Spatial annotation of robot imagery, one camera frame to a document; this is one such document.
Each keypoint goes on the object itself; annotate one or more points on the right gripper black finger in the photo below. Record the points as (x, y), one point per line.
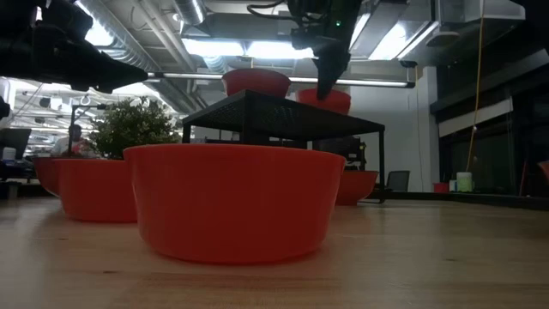
(332, 60)

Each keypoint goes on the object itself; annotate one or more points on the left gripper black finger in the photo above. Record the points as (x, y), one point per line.
(116, 70)
(116, 87)

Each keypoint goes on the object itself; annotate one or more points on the plain red mini bowl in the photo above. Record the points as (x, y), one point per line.
(98, 193)
(306, 91)
(339, 106)
(236, 206)

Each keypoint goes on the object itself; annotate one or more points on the floral-lined red mini bowl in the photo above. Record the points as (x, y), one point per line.
(358, 186)
(545, 169)
(256, 82)
(45, 173)

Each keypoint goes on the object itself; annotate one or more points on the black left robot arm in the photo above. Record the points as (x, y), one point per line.
(17, 56)

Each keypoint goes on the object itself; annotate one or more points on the artificial green potted plant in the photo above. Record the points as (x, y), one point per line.
(128, 129)

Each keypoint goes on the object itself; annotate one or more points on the person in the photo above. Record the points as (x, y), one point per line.
(76, 129)

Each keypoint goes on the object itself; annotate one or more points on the long linear light fixture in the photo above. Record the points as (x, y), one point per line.
(184, 76)

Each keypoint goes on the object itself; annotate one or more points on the slanted ceiling light panel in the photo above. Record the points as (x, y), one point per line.
(399, 40)

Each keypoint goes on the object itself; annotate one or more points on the black perforated metal rack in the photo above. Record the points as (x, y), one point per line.
(274, 113)

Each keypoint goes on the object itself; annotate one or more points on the black equipment cart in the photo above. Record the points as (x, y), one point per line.
(357, 154)

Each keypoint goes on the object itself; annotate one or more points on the black computer monitor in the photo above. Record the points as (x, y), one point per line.
(15, 141)

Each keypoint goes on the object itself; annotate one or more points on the white cup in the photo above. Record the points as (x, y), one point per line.
(8, 153)

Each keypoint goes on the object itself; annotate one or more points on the grey office chair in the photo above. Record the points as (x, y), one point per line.
(399, 180)

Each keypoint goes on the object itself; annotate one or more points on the small red box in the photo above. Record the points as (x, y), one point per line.
(441, 188)

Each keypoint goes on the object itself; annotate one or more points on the green white container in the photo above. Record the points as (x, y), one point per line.
(464, 182)

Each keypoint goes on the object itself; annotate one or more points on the thin red stick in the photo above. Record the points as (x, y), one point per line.
(523, 180)

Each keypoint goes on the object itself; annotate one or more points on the long silver spiral duct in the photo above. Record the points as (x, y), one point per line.
(133, 56)

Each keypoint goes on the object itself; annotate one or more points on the black metal stand frame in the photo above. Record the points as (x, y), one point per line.
(72, 120)

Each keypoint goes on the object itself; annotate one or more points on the short silver spiral duct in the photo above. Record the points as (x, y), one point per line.
(191, 10)

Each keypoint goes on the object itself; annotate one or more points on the black aluminium table frame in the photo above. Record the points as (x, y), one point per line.
(472, 198)

